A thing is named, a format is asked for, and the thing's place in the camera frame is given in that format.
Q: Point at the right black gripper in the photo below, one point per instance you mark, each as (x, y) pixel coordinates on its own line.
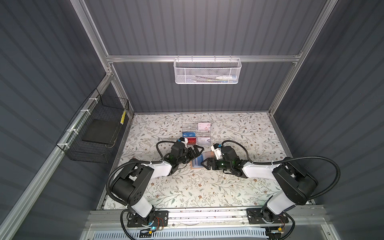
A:
(209, 164)

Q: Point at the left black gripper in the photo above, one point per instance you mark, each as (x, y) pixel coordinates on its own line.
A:
(197, 153)

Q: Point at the blue credit card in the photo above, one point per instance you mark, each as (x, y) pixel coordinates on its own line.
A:
(197, 162)
(189, 134)

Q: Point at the pink leather card holder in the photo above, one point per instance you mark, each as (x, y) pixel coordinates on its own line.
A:
(206, 156)

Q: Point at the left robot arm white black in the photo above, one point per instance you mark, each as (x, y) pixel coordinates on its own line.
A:
(126, 184)

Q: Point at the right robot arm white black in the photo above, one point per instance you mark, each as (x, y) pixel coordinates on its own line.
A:
(296, 183)

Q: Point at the red card in organizer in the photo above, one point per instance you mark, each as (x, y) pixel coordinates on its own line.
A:
(192, 140)

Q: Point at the white card in organizer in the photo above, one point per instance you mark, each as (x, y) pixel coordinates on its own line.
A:
(203, 140)

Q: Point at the clear acrylic card organizer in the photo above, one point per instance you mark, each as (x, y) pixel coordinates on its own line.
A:
(193, 127)

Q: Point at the pink card in organizer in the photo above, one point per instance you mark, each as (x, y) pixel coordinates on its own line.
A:
(204, 126)

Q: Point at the yellow tag on basket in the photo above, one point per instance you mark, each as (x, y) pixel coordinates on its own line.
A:
(123, 117)

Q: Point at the white tube in basket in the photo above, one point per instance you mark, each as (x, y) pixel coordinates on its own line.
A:
(228, 78)

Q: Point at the black pad in basket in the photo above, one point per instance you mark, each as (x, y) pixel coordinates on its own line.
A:
(100, 132)

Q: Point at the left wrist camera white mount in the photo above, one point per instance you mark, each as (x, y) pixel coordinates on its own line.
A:
(184, 141)

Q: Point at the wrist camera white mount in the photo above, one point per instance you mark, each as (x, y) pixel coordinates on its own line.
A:
(184, 141)
(217, 150)

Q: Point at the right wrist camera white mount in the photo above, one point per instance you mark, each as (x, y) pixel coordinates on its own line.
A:
(217, 150)

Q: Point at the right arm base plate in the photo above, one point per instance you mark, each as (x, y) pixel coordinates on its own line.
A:
(265, 216)

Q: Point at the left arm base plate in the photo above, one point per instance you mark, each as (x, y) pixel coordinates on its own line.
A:
(155, 218)

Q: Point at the white wire mesh basket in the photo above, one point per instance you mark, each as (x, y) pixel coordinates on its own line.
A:
(189, 71)

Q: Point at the black wire mesh basket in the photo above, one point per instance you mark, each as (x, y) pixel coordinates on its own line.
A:
(101, 107)

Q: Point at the aluminium front rail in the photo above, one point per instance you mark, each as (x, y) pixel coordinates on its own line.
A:
(207, 217)

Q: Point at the white perforated cable duct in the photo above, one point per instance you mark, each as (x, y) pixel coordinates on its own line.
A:
(203, 233)

